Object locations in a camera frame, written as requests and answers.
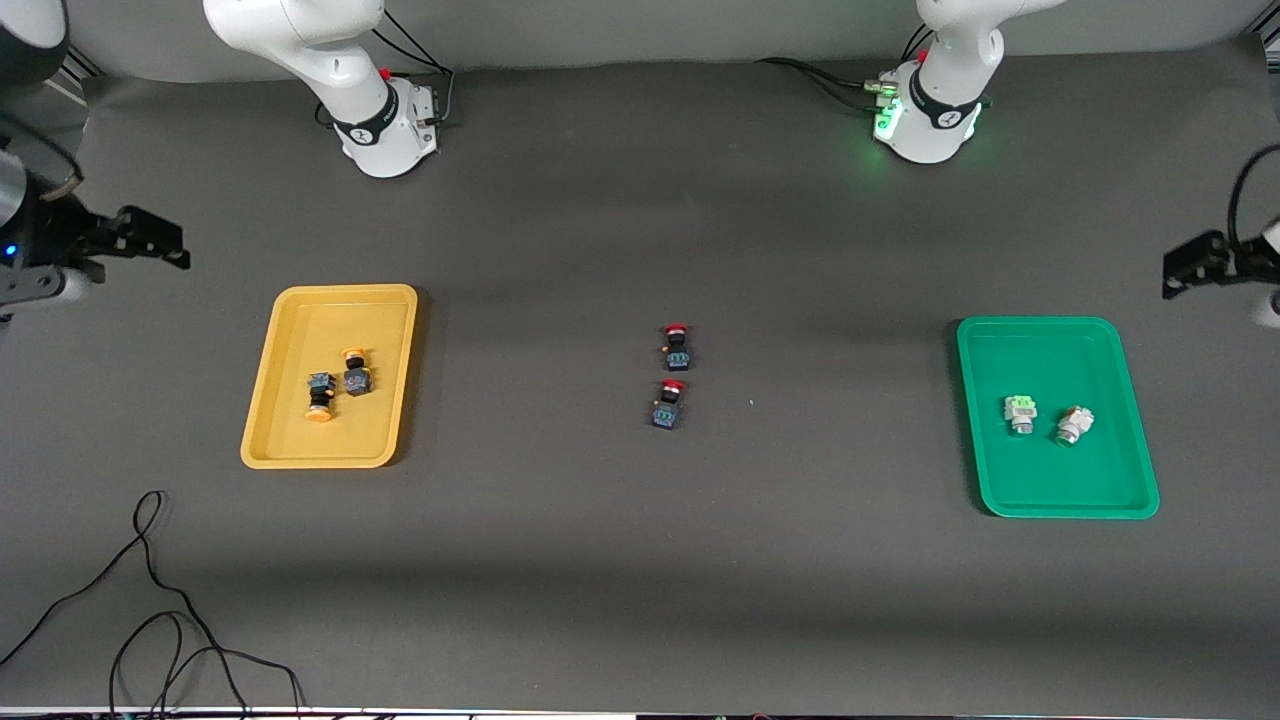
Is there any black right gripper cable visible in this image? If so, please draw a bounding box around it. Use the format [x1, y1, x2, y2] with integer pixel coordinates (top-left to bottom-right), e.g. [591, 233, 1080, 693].
[0, 115, 86, 201]

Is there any yellow plastic tray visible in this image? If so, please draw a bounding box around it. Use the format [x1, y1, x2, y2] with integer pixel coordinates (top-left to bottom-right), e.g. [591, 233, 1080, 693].
[240, 284, 419, 470]

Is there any black right arm base cable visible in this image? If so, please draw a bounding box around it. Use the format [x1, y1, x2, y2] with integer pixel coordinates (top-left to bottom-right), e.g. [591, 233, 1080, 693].
[315, 5, 457, 131]

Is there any black left arm base cable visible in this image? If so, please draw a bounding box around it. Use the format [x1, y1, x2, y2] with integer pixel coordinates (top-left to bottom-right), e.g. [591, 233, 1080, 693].
[755, 25, 936, 116]

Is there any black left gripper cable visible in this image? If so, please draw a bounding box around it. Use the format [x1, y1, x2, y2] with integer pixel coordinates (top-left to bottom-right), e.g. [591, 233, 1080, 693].
[1228, 143, 1280, 251]

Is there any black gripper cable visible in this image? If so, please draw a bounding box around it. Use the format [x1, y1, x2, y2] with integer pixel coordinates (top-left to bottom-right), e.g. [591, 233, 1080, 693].
[0, 115, 86, 201]
[1228, 143, 1280, 251]

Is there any black arm base cable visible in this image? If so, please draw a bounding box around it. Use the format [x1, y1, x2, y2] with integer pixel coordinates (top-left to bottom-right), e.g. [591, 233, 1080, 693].
[315, 5, 457, 131]
[755, 25, 936, 116]

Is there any green plastic tray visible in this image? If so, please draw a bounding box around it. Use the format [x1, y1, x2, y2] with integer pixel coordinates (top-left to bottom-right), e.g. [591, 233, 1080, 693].
[956, 316, 1161, 520]

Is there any long black loose cable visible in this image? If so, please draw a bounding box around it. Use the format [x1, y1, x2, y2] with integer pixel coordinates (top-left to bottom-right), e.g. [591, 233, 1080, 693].
[0, 490, 251, 720]
[108, 610, 306, 720]

